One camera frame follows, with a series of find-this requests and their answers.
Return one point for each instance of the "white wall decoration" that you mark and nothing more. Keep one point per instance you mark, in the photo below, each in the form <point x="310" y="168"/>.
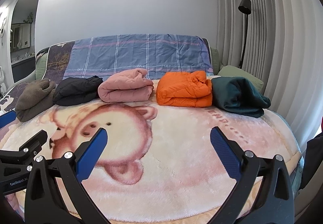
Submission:
<point x="2" y="29"/>

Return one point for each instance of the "green pillow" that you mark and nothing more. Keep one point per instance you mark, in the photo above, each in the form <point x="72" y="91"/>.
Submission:
<point x="242" y="74"/>
<point x="41" y="65"/>

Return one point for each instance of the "dark vanity cabinet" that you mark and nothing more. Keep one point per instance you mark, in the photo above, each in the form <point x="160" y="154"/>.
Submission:
<point x="24" y="70"/>

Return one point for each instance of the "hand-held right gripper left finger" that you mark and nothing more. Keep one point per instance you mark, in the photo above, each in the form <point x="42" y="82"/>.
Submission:
<point x="93" y="153"/>

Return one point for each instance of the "white bear figurine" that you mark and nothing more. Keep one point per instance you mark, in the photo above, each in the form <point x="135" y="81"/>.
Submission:
<point x="2" y="80"/>

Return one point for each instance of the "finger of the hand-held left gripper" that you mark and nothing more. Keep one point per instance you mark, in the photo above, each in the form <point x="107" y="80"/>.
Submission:
<point x="30" y="148"/>
<point x="7" y="118"/>

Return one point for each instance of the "arched wall niche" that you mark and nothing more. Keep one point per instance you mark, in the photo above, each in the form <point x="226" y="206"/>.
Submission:
<point x="25" y="12"/>

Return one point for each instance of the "black floor lamp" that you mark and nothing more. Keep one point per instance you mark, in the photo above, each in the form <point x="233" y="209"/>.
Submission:
<point x="245" y="7"/>

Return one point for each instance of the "grey pleated curtain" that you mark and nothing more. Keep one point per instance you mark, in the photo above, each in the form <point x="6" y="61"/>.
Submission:
<point x="277" y="37"/>

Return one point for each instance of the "square wall mirror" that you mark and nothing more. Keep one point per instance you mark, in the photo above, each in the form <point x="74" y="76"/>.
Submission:
<point x="20" y="37"/>

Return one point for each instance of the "cream bear printed blanket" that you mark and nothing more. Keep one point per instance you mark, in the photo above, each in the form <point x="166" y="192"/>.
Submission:
<point x="176" y="150"/>

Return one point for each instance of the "black puffer jacket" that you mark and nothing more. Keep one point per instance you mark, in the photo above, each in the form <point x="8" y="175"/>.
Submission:
<point x="75" y="90"/>

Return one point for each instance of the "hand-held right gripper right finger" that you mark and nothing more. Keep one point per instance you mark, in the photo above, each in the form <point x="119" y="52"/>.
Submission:
<point x="224" y="153"/>

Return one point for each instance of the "dark clothing pile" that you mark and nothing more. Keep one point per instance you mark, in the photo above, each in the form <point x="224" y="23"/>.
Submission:
<point x="314" y="156"/>

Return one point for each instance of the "grey-brown fleece garment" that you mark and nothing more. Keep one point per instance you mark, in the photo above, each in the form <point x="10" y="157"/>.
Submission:
<point x="34" y="100"/>

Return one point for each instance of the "dark floral bed quilt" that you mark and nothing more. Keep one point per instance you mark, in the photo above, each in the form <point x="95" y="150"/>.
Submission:
<point x="10" y="95"/>

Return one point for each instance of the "blue plaid pillow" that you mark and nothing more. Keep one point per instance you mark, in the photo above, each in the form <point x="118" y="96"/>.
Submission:
<point x="138" y="55"/>

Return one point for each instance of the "dark teal garment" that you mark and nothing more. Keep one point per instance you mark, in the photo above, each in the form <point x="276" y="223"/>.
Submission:
<point x="237" y="97"/>

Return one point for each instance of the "pink quilted jacket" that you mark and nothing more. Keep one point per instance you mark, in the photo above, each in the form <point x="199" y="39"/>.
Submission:
<point x="123" y="87"/>

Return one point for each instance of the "dark floral pillow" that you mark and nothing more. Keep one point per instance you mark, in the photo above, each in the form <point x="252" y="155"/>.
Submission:
<point x="59" y="60"/>

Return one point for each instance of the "orange puffer jacket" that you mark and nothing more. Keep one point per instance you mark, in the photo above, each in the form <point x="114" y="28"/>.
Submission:
<point x="181" y="90"/>

